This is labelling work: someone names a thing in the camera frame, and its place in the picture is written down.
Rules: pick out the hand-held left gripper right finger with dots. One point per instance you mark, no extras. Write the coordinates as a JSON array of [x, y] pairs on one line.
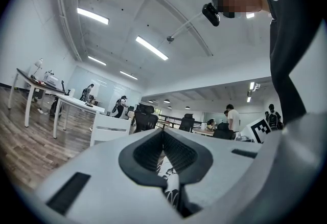
[[224, 156]]

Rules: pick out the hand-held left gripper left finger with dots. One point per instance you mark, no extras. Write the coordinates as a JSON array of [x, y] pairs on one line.
[[102, 179]]

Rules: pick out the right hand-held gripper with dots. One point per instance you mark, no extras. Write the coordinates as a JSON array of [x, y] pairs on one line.
[[260, 128]]

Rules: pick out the floral black white cushion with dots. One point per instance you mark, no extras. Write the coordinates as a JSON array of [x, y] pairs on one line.
[[168, 171]]

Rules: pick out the wooden desk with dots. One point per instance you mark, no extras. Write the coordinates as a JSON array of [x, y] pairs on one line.
[[203, 132]]

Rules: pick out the white jug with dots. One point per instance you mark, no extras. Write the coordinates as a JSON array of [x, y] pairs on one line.
[[203, 126]]

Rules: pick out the table lamp with white shade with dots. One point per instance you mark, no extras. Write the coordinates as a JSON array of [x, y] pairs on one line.
[[89, 103]]

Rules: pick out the white table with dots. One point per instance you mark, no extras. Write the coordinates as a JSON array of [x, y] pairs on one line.
[[81, 104]]

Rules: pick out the black bag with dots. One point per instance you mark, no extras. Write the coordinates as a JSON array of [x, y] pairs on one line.
[[56, 109]]

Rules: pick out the white power strip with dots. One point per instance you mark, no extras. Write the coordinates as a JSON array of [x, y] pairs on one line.
[[43, 111]]

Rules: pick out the white cup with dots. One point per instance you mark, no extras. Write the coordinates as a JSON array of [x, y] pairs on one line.
[[71, 93]]

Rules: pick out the black articulated stand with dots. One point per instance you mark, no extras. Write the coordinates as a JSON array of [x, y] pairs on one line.
[[63, 86]]

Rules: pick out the ceiling strip light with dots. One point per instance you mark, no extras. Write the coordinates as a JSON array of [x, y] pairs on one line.
[[129, 75], [93, 16], [152, 47], [97, 60]]

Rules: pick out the white printer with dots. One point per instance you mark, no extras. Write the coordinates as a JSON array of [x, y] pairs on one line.
[[52, 79]]

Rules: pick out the dark-top white-legged desk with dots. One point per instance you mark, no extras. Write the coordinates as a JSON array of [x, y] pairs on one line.
[[38, 85]]

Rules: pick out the white desk lamp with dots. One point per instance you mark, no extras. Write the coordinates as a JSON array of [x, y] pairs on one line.
[[38, 63]]

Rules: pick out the white ceiling pipes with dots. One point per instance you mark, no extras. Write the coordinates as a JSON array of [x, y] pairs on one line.
[[64, 13]]

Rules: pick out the black head camera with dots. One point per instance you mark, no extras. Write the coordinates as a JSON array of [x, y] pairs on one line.
[[211, 14]]

